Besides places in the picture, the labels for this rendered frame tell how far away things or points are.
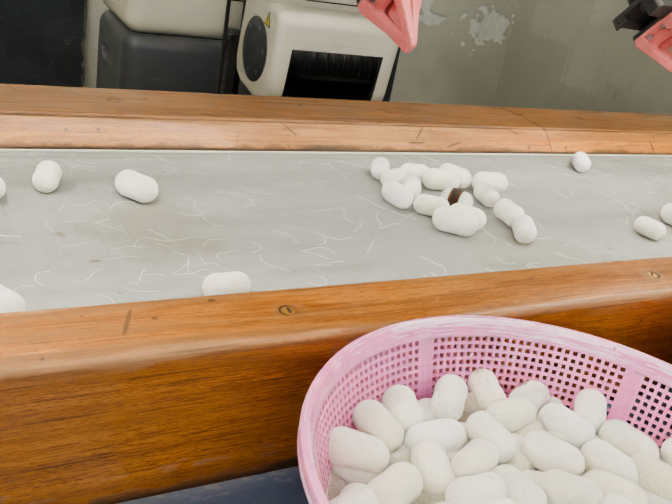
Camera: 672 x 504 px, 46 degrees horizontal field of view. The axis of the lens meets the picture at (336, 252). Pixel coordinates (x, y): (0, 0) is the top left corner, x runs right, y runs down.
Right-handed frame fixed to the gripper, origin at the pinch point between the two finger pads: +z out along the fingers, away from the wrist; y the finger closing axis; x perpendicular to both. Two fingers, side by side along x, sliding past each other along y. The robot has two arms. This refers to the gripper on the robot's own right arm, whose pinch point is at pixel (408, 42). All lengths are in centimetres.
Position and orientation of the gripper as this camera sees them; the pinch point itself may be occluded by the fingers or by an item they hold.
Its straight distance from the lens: 80.5
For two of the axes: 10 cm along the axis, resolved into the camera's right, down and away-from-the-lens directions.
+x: -4.3, 3.9, 8.1
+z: 2.4, 9.2, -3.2
